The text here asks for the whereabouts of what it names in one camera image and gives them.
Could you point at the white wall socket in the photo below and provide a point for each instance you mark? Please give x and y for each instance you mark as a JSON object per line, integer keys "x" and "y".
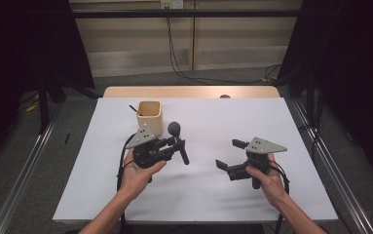
{"x": 171, "y": 4}

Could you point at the wooden table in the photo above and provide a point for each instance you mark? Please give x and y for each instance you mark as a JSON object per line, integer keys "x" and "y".
{"x": 180, "y": 91}

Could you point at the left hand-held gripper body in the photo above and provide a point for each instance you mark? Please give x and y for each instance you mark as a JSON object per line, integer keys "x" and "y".
{"x": 141, "y": 138}

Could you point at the beige square cup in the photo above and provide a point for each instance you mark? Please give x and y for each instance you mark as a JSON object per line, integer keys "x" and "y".
{"x": 151, "y": 122}

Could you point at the yellow floor item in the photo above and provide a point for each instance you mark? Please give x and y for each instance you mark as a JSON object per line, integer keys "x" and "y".
{"x": 31, "y": 107}

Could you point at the black horizontal bar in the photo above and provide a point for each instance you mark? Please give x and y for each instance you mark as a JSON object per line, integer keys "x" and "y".
{"x": 187, "y": 13}

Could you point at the person's left hand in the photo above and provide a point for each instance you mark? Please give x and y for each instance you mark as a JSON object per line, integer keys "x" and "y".
{"x": 135, "y": 180}

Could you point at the small black floor object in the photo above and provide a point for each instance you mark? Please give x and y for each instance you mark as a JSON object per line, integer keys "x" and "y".
{"x": 67, "y": 138}

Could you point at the white table mat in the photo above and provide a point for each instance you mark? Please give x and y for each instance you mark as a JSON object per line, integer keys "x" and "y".
{"x": 206, "y": 195}

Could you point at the large powder makeup brush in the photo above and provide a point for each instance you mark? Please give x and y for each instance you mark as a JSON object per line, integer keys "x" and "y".
{"x": 174, "y": 129}

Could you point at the aluminium floor rail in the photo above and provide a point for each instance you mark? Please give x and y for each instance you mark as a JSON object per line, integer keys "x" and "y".
{"x": 333, "y": 169}
{"x": 21, "y": 178}

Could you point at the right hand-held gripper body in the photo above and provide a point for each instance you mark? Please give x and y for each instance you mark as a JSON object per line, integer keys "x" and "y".
{"x": 262, "y": 146}

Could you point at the black metal stand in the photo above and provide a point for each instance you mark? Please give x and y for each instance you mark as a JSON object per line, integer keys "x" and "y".
{"x": 43, "y": 110}

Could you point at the person's right hand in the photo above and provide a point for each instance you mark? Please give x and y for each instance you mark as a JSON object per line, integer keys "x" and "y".
{"x": 273, "y": 187}

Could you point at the black curtain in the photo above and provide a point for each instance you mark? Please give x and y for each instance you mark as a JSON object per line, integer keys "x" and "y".
{"x": 18, "y": 65}
{"x": 353, "y": 81}

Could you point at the thin black makeup brush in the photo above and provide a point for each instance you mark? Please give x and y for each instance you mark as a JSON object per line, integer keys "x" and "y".
{"x": 134, "y": 109}

